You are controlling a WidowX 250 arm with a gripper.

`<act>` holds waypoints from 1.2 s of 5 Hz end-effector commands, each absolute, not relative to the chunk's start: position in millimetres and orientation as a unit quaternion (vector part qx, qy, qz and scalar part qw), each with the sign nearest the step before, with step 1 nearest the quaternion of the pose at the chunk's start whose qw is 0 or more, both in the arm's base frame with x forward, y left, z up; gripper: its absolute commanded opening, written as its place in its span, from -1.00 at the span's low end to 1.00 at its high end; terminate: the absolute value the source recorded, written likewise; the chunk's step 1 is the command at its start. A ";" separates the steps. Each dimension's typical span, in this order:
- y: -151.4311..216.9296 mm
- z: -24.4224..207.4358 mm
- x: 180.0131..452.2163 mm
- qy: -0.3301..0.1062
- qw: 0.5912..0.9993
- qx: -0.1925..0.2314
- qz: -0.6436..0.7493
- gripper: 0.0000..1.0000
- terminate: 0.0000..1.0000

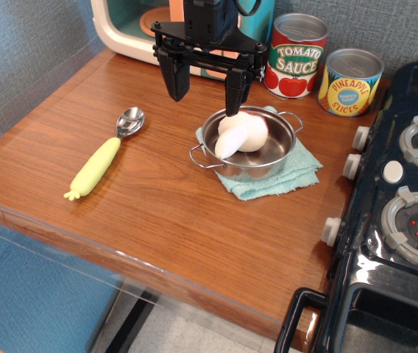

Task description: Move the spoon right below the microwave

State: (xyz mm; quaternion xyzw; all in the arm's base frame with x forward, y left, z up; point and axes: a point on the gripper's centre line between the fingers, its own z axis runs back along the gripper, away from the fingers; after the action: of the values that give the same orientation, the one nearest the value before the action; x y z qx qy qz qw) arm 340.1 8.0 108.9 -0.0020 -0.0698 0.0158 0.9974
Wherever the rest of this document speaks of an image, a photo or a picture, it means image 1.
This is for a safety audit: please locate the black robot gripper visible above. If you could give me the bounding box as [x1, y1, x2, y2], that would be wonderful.
[151, 1, 266, 116]

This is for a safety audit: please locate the tomato sauce can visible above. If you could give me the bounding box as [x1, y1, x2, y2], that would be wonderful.
[264, 13, 329, 98]

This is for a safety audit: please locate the white plush mushroom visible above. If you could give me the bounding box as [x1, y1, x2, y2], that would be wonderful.
[215, 111, 269, 160]

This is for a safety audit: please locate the spoon with green handle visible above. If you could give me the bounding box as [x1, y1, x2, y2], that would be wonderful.
[63, 107, 145, 201]

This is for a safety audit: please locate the small steel pot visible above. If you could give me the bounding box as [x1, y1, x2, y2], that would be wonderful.
[189, 106, 304, 182]

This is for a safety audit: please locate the teal folded cloth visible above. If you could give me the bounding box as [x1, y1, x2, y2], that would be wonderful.
[196, 126, 323, 201]

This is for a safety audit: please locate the clear acrylic table guard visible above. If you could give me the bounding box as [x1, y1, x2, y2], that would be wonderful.
[0, 194, 283, 353]

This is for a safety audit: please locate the toy microwave teal and cream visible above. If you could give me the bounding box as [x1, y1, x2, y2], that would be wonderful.
[91, 1, 274, 65]

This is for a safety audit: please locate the pineapple slices can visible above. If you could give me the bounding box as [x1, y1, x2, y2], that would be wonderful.
[318, 48, 384, 118]

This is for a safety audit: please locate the black toy stove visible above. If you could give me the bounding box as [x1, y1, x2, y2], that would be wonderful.
[275, 62, 418, 352]

